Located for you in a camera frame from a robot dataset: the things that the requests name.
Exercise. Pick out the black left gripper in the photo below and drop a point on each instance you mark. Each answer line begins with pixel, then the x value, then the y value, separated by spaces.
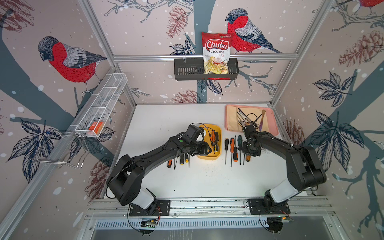
pixel 204 149

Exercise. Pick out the deli black yellow screwdriver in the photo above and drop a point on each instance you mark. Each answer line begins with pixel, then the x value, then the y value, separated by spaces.
pixel 226 149

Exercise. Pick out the white wire wall shelf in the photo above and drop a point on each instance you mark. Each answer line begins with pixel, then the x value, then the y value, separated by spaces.
pixel 102 106

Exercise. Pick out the wooden handled knife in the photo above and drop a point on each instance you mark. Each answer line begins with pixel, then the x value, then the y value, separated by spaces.
pixel 262 120

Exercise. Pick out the orange black large screwdriver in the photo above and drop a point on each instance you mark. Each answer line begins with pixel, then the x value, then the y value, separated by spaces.
pixel 232 146

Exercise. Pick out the green black screwdriver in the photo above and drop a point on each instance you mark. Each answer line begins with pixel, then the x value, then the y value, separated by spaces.
pixel 240 144

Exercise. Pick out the beige tray liner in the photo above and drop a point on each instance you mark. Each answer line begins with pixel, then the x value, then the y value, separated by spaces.
pixel 253 118

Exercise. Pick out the small orange black screwdriver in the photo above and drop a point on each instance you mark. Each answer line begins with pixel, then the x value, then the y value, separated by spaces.
pixel 235 154

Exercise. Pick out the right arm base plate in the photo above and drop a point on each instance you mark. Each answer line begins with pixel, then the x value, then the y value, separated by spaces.
pixel 259 206

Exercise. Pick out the yellow storage box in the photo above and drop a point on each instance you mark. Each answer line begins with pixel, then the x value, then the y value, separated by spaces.
pixel 207 130

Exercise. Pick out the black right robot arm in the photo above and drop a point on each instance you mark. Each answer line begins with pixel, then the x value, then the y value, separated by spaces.
pixel 304 169

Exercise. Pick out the Chuba cassava chips bag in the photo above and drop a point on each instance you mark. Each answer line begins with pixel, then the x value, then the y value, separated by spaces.
pixel 216 52

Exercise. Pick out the orange box in shelf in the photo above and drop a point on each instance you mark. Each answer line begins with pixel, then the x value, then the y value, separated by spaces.
pixel 96 127

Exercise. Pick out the pink tray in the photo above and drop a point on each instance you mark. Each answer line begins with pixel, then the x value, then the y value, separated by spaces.
pixel 255 119

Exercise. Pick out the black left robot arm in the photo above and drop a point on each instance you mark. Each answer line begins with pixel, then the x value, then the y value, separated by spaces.
pixel 125 181

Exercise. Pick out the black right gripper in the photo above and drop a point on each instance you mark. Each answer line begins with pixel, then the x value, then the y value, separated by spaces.
pixel 255 153

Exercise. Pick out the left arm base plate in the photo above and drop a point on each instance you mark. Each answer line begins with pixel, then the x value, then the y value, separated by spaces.
pixel 157 208

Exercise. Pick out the black wall basket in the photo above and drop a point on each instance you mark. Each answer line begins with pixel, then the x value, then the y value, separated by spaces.
pixel 196 69

